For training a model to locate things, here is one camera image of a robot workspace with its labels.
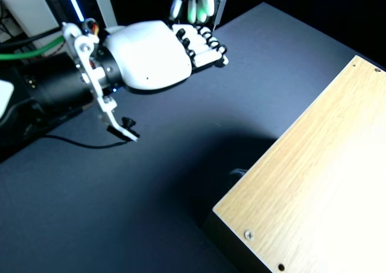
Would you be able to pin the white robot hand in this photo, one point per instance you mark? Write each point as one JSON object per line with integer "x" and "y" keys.
{"x": 193, "y": 11}
{"x": 150, "y": 53}

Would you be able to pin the wooden cabinet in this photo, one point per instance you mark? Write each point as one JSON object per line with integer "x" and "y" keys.
{"x": 316, "y": 179}

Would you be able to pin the grey table cloth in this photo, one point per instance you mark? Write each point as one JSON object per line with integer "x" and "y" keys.
{"x": 150, "y": 179}

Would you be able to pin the white column with blue light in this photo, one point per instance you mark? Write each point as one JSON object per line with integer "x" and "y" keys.
{"x": 30, "y": 8}

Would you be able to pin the silver screw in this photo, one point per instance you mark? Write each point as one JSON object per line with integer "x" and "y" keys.
{"x": 248, "y": 234}

